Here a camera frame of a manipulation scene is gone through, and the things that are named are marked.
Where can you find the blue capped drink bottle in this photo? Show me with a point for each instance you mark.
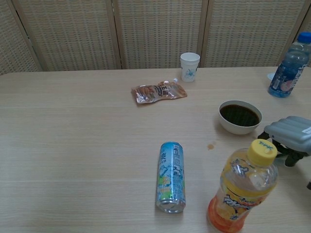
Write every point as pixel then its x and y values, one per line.
pixel 286 72

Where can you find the light blue beverage can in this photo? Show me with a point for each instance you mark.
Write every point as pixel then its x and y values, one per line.
pixel 171 177

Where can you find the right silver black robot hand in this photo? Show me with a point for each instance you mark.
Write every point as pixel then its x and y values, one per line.
pixel 291 136

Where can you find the orange drink bottle yellow cap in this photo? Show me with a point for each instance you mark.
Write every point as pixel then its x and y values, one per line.
pixel 240 194

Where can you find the woven folding screen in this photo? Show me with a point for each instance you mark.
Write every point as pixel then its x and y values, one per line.
pixel 155 31

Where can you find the brown spout pouch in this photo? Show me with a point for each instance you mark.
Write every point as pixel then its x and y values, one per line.
pixel 158 93

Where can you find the white bowl of dark liquid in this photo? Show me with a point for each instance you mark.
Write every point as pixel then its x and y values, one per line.
pixel 239 115

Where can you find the white paper cup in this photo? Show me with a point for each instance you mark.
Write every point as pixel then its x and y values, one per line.
pixel 189 70

